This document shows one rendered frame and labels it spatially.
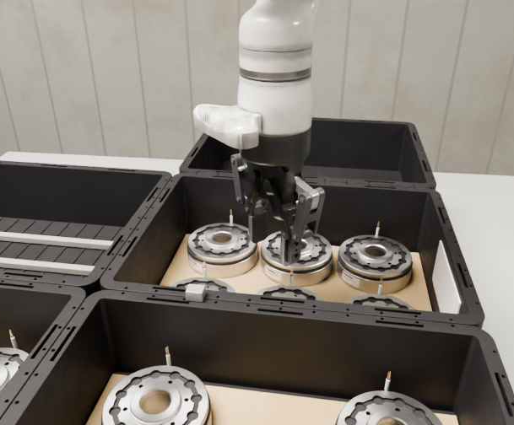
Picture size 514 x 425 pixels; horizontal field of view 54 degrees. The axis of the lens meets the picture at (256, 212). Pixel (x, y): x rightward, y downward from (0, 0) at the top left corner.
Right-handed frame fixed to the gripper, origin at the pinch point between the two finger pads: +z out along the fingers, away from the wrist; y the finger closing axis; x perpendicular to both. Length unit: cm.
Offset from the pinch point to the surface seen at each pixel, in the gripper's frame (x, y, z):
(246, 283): -1.3, 7.9, 11.5
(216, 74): -83, 149, 21
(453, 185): -76, 25, 25
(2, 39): -13, 212, 8
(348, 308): 0.0, -12.4, 1.7
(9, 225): 22, 44, 11
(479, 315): -9.6, -20.7, 1.8
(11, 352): 28.5, 9.0, 8.2
